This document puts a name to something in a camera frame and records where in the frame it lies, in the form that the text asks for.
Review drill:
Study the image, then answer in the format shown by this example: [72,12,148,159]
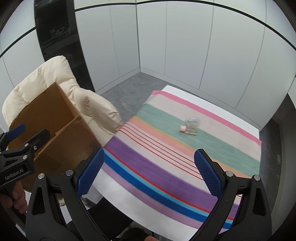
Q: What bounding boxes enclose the striped colourful tablecloth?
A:
[88,85,259,234]

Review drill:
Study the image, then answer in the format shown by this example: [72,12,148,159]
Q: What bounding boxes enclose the person's legs in black trousers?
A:
[67,197,148,241]

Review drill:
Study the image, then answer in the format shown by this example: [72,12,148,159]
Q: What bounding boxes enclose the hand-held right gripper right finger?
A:
[193,149,273,241]

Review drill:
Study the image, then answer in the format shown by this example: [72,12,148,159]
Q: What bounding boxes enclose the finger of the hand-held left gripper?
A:
[0,123,26,151]
[21,129,51,161]

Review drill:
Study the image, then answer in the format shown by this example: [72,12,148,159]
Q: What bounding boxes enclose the person's left hand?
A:
[0,183,28,214]

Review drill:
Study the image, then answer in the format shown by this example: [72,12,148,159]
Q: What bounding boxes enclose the brown cardboard box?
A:
[8,82,102,192]

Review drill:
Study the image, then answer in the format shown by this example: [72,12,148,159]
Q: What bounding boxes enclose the foundation bottle with pink cap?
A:
[180,125,197,136]

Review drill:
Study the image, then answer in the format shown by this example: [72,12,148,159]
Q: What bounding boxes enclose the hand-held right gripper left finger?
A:
[25,147,105,241]

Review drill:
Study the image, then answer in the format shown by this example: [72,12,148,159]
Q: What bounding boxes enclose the cream padded armchair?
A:
[2,56,123,139]

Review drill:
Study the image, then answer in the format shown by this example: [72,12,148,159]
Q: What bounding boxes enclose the striped multicolour cloth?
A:
[102,90,262,231]

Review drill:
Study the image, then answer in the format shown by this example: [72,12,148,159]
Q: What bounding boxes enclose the black glass cabinet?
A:
[34,0,96,92]

